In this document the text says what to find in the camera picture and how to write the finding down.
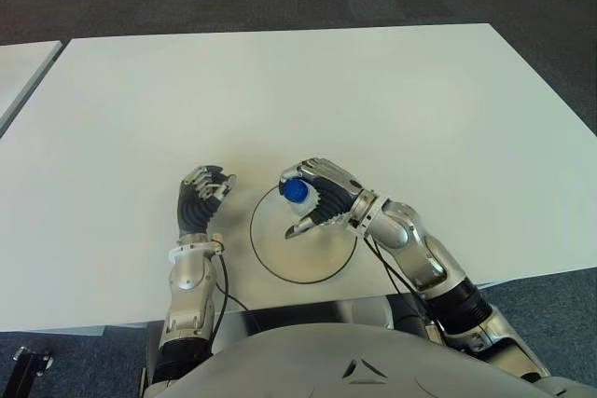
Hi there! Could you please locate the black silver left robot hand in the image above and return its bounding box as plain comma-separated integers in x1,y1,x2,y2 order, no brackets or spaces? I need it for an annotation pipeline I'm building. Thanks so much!
175,164,238,237

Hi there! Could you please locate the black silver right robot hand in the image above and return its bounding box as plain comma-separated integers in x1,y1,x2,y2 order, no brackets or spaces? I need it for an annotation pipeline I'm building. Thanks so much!
278,157,375,240

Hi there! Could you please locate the clear water bottle blue cap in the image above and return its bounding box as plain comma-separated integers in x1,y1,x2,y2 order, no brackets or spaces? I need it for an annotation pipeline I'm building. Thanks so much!
282,177,321,217

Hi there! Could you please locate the white plate black rim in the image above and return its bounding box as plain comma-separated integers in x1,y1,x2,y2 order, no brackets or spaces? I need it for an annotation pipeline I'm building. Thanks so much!
250,183,359,284

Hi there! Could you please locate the grey robot torso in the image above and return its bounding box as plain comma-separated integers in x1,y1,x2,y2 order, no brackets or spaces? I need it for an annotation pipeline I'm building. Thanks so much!
142,297,597,398

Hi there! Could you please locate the white neighbouring table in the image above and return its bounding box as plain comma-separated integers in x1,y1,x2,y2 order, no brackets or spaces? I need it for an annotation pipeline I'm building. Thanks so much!
0,39,64,136

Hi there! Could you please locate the black wheeled stand base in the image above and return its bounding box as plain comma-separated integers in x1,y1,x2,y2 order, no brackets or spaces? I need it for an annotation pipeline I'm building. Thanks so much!
11,345,53,390

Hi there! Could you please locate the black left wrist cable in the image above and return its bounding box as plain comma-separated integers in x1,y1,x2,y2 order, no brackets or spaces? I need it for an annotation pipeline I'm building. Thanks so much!
210,253,260,352

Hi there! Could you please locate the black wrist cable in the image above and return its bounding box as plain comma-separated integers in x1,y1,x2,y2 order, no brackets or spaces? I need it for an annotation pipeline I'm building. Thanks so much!
210,253,260,352
363,229,444,338

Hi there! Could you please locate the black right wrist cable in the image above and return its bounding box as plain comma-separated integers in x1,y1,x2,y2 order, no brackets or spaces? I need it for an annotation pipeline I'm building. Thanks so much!
363,229,444,338

